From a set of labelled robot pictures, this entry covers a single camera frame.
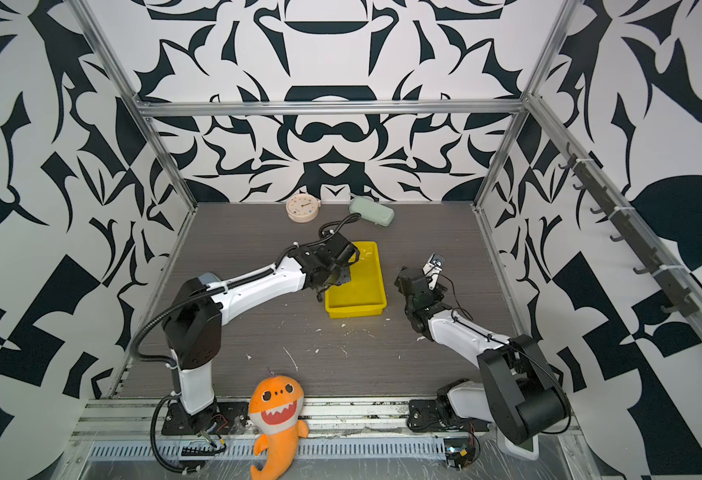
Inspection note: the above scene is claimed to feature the white slotted cable duct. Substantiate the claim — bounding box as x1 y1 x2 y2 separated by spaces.
89 437 447 462

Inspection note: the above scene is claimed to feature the orange shark plush toy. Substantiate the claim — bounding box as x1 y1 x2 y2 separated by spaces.
248 375 309 479

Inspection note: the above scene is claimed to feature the pink round clock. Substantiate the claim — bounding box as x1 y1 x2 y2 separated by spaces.
285 193 321 224

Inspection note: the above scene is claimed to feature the black corrugated cable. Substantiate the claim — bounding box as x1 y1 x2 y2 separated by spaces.
149 393 208 475

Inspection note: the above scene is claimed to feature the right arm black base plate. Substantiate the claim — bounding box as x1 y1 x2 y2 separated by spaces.
406 399 489 433

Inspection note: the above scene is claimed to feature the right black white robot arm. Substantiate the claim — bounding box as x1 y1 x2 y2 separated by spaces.
394 254 572 445

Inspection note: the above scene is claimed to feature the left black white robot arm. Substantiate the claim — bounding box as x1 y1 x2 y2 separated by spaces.
162 233 361 415

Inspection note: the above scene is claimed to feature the green case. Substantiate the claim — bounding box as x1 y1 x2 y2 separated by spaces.
349 197 395 226

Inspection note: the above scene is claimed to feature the yellow plastic bin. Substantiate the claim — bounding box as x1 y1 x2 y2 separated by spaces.
325 241 388 319

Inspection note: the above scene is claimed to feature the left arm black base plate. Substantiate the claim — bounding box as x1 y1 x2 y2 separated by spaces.
161 400 248 436

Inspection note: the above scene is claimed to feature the white digital display device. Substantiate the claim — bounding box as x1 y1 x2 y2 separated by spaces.
495 429 540 461

